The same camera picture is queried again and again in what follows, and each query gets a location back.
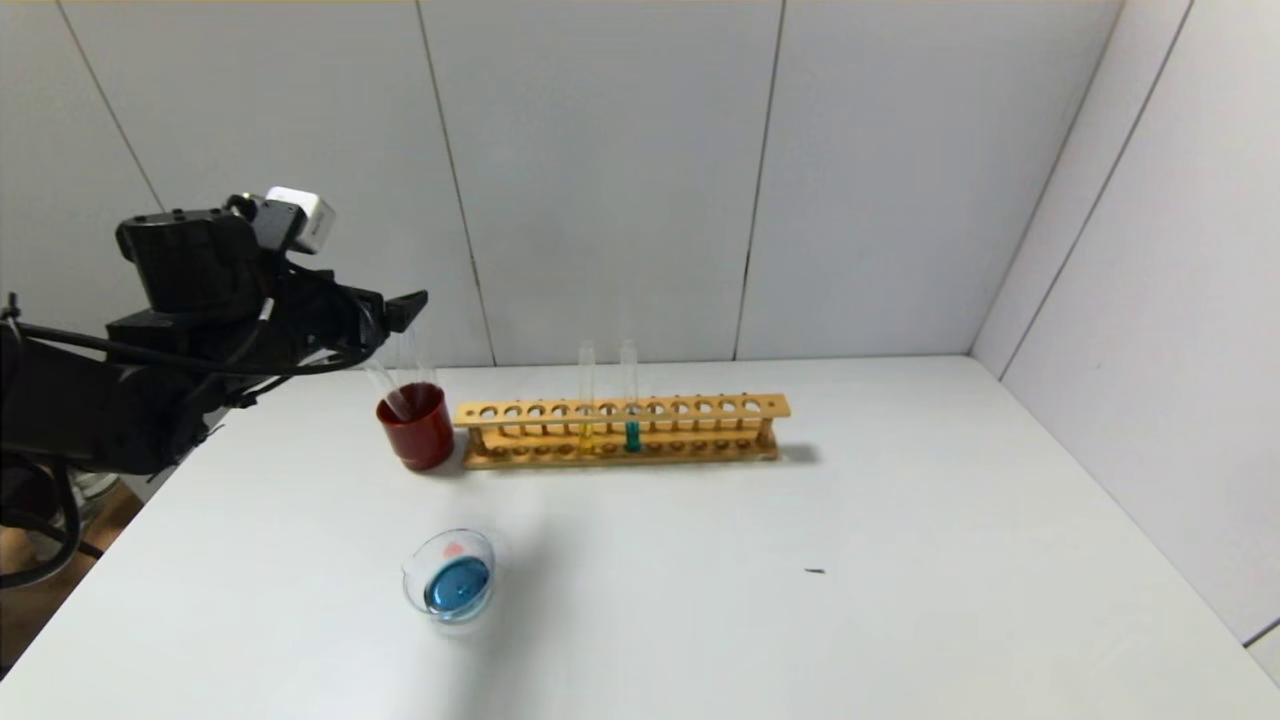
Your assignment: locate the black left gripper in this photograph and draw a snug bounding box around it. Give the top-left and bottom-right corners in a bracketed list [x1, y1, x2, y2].
[273, 270, 429, 360]

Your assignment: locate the blue pigment glass test tube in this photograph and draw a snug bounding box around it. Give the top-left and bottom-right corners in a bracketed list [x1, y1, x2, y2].
[364, 358, 419, 421]

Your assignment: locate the yellow pigment glass test tube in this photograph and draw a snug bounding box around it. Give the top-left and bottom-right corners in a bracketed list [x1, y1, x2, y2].
[577, 341, 598, 453]

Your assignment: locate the teal pigment glass test tube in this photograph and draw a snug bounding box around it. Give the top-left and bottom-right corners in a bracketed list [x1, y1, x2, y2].
[620, 340, 643, 454]

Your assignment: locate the wooden test tube rack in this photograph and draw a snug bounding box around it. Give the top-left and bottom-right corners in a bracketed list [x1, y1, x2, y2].
[455, 393, 791, 471]

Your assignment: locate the dark red cup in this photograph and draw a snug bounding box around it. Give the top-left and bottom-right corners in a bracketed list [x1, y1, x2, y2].
[377, 383, 456, 472]

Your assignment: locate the clear glass beaker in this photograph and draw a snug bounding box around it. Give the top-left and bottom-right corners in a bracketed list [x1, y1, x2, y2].
[402, 528, 517, 641]

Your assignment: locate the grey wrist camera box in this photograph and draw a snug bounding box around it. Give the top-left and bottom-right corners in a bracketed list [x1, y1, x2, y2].
[262, 186, 336, 255]

